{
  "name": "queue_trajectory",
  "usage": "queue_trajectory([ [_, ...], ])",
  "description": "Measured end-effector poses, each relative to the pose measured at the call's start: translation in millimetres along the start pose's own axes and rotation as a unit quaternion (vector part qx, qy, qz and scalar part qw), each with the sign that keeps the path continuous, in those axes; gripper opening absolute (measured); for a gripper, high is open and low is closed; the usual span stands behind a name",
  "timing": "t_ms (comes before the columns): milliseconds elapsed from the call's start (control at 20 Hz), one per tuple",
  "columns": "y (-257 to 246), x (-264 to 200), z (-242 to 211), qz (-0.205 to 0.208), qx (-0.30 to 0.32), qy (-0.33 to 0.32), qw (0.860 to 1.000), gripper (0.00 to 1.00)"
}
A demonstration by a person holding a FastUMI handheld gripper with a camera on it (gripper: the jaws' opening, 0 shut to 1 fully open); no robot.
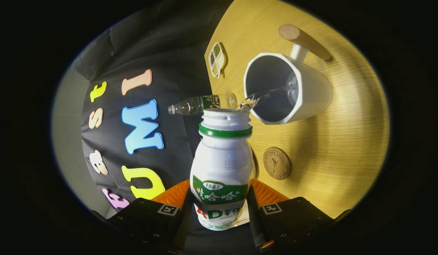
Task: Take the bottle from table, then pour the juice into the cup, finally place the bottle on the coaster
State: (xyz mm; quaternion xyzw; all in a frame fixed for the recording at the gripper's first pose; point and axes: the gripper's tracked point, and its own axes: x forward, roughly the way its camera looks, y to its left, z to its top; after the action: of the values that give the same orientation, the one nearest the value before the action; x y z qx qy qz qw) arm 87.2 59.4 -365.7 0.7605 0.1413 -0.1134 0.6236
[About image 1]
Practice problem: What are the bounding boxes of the round cork coaster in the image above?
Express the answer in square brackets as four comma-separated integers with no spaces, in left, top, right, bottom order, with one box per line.
[263,147,292,181]

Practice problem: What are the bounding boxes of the clear juice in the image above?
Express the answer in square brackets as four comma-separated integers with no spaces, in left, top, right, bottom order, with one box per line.
[239,83,299,111]

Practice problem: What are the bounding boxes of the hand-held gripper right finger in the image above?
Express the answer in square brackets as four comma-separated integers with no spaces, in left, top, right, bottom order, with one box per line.
[247,179,336,253]

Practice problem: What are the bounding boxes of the clear plastic water bottle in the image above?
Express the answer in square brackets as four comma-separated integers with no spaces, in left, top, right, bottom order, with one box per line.
[168,93,238,116]

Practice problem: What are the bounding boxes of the white juice bottle green label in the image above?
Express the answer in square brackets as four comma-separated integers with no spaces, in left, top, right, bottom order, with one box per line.
[190,108,257,231]

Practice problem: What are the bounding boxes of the black backdrop cloth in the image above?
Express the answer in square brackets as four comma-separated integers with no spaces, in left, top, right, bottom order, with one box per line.
[72,0,237,213]

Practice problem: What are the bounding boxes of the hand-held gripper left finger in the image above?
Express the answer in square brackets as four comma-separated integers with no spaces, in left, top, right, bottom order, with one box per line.
[92,179,195,254]

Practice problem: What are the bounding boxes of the white cup wooden handle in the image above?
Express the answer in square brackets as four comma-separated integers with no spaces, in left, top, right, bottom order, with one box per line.
[243,23,333,125]

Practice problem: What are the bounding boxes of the white divided condiment dish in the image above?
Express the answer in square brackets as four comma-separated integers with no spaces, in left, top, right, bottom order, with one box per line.
[208,41,227,79]

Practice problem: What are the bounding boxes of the wooden table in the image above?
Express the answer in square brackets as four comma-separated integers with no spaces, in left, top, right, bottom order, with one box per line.
[204,0,390,219]

